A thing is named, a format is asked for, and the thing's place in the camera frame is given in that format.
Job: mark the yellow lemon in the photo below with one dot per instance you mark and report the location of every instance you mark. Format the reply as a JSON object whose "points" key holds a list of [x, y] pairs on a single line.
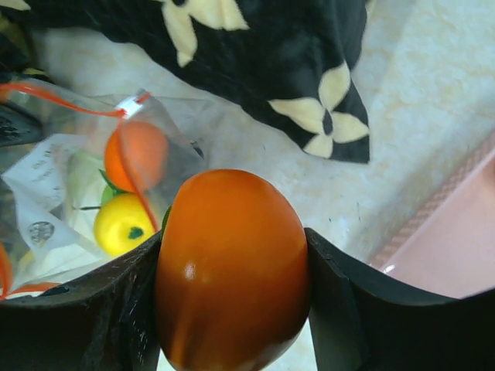
{"points": [[122, 224]]}

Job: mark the black floral pillow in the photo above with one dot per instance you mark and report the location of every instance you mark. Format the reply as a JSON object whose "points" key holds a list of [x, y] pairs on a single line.
{"points": [[286, 63]]}

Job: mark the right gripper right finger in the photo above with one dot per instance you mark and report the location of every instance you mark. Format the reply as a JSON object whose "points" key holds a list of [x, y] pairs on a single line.
{"points": [[362, 319]]}

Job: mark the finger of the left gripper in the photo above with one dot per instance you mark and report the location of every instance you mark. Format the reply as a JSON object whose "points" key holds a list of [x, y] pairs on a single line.
{"points": [[19, 127]]}

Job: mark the clear zip top bag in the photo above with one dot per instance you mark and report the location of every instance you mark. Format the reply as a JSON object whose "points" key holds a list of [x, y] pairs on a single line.
{"points": [[51, 190]]}

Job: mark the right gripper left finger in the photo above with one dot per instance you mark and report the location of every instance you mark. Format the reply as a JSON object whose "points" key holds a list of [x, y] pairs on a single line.
{"points": [[103, 320]]}

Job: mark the orange tangerine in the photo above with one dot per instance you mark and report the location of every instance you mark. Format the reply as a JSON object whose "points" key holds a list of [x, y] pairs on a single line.
{"points": [[135, 156], [232, 285]]}

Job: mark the pink plastic basket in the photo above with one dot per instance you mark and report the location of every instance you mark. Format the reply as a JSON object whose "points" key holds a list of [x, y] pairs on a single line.
{"points": [[447, 247]]}

